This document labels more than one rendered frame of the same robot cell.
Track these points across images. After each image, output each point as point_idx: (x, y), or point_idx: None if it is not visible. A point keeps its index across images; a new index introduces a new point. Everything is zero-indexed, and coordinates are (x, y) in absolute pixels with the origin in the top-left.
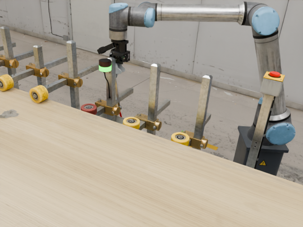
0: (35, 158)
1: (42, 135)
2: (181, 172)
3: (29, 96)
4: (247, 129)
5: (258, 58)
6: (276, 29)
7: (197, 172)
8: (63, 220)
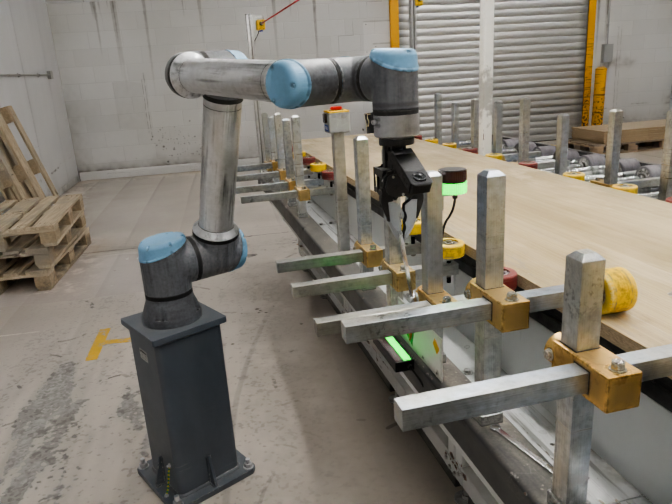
0: (638, 239)
1: (620, 256)
2: (463, 207)
3: (637, 329)
4: (159, 331)
5: (236, 136)
6: None
7: (448, 205)
8: (615, 207)
